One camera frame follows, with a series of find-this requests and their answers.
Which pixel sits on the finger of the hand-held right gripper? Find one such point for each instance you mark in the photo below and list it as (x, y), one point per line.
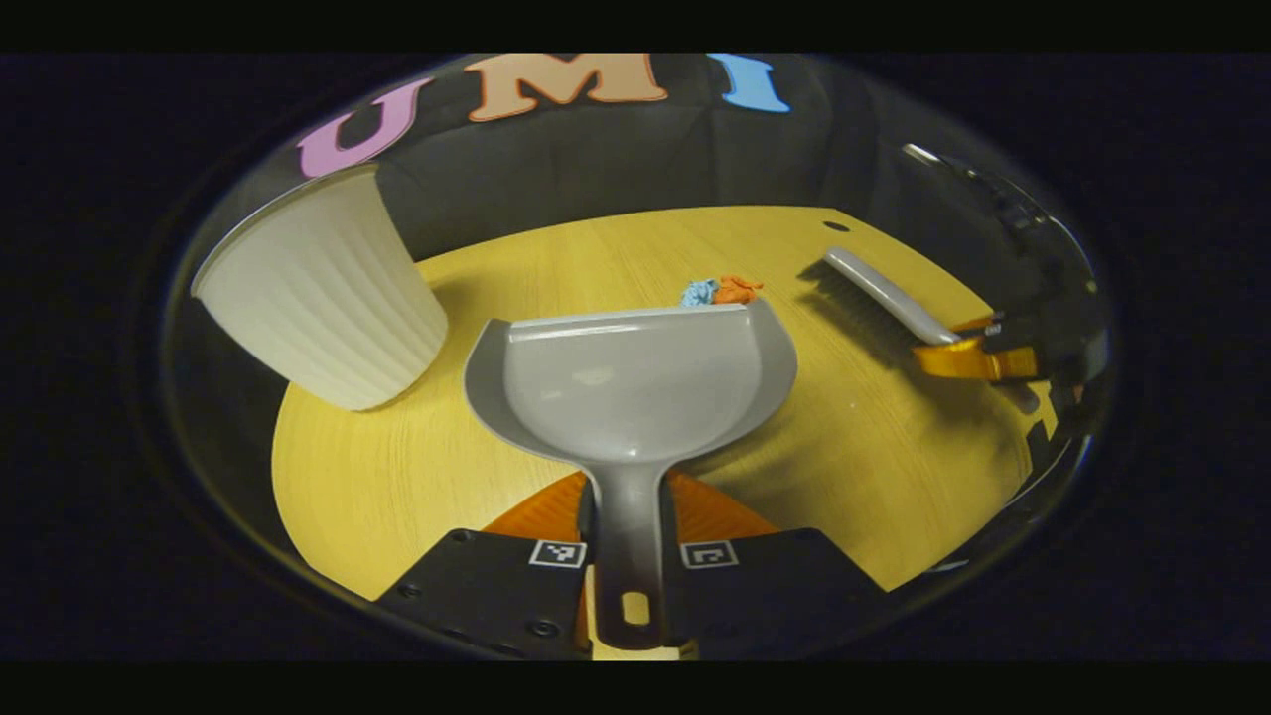
(968, 359)
(978, 325)

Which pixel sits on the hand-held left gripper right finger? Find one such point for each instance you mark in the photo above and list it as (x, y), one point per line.
(775, 596)

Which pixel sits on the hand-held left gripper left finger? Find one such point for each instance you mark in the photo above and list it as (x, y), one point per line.
(496, 596)

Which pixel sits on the small grey broom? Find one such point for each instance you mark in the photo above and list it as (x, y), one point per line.
(884, 288)

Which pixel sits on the grey plastic dustpan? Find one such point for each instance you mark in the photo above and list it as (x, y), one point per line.
(635, 387)

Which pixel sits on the white ribbed garbage bin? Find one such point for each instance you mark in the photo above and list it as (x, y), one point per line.
(318, 288)

